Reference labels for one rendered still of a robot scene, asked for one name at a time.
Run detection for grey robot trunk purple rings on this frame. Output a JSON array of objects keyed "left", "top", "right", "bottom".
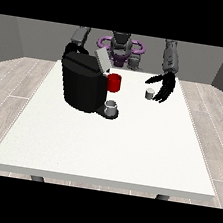
[{"left": 93, "top": 29, "right": 150, "bottom": 73}]

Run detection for small grey cup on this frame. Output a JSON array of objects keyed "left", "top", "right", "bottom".
[{"left": 103, "top": 99, "right": 119, "bottom": 118}]

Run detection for red pod holder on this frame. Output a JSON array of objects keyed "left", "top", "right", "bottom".
[{"left": 105, "top": 72, "right": 123, "bottom": 95}]

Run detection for black coffee machine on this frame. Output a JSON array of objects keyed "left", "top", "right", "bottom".
[{"left": 53, "top": 49, "right": 127, "bottom": 122}]

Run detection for pale grey machine lid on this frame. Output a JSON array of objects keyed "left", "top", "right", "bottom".
[{"left": 91, "top": 45, "right": 115, "bottom": 74}]

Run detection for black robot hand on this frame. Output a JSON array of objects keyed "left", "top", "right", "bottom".
[
  {"left": 141, "top": 66, "right": 178, "bottom": 106},
  {"left": 63, "top": 40, "right": 91, "bottom": 60}
]

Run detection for small grey coffee pod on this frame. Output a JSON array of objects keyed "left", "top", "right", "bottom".
[{"left": 145, "top": 88, "right": 156, "bottom": 101}]

